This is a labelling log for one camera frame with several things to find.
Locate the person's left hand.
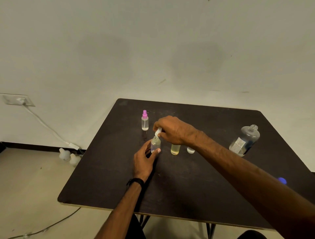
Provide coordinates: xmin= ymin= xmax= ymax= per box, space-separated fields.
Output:
xmin=133 ymin=139 xmax=161 ymax=183

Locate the person's right hand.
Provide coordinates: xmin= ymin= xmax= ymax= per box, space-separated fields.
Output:
xmin=153 ymin=116 xmax=205 ymax=148

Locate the small purple-tinted bottle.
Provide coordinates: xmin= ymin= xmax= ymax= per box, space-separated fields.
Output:
xmin=150 ymin=136 xmax=161 ymax=154

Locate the large clear plastic bottle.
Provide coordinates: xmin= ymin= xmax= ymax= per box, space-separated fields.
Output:
xmin=229 ymin=124 xmax=261 ymax=157

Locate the person's left forearm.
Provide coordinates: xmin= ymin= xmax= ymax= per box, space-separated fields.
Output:
xmin=95 ymin=183 xmax=143 ymax=239

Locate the person's right forearm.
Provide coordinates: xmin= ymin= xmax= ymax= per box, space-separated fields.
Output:
xmin=194 ymin=138 xmax=315 ymax=239

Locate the person's right leg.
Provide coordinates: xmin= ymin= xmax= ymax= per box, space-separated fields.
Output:
xmin=237 ymin=230 xmax=267 ymax=239

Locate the black wristband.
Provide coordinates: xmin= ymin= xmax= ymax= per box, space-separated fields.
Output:
xmin=126 ymin=178 xmax=145 ymax=190

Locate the black table leg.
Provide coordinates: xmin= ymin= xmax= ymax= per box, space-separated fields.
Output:
xmin=206 ymin=223 xmax=217 ymax=239
xmin=139 ymin=214 xmax=151 ymax=228

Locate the white plastic floor object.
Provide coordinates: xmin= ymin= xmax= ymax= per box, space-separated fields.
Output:
xmin=58 ymin=147 xmax=82 ymax=167

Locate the white power cable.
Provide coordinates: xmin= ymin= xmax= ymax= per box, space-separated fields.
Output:
xmin=23 ymin=105 xmax=71 ymax=146

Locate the grey floor cable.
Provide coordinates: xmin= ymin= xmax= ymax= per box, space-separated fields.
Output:
xmin=7 ymin=207 xmax=82 ymax=239

